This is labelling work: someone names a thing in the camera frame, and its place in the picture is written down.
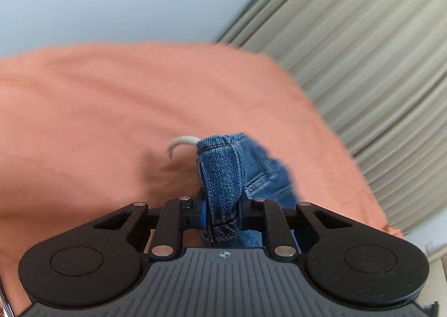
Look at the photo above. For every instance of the orange bed sheet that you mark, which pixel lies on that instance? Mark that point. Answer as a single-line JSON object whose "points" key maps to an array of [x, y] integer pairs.
{"points": [[85, 129]]}

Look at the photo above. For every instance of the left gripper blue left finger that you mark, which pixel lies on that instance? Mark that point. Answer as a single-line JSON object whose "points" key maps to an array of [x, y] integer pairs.
{"points": [[171, 221]]}

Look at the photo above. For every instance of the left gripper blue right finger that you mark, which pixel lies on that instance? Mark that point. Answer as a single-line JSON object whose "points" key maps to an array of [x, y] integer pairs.
{"points": [[267, 217]]}

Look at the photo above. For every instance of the beige pleated curtain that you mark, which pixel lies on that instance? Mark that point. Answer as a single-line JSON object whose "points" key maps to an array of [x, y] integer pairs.
{"points": [[376, 70]]}

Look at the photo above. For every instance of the blue denim jeans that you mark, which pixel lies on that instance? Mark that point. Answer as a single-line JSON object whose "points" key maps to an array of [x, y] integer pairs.
{"points": [[229, 167]]}

